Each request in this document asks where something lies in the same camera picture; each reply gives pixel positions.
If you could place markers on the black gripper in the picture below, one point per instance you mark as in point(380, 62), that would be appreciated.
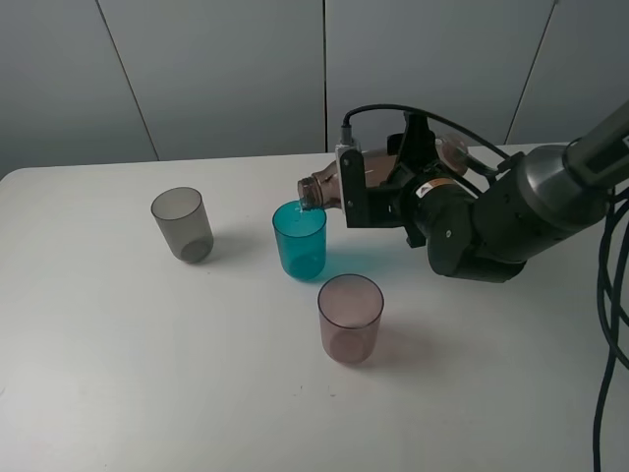
point(419, 190)

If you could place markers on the brown translucent plastic bottle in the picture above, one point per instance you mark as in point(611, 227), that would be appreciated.
point(322, 188)

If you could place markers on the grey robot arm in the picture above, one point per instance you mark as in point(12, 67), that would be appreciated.
point(534, 200)

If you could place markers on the teal translucent cup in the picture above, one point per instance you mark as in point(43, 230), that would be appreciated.
point(301, 240)

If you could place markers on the pink translucent cup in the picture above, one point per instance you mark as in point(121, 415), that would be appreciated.
point(350, 307)

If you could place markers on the grey translucent cup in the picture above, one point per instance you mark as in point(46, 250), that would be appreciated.
point(182, 219)

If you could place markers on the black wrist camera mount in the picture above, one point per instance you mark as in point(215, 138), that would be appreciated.
point(360, 173)

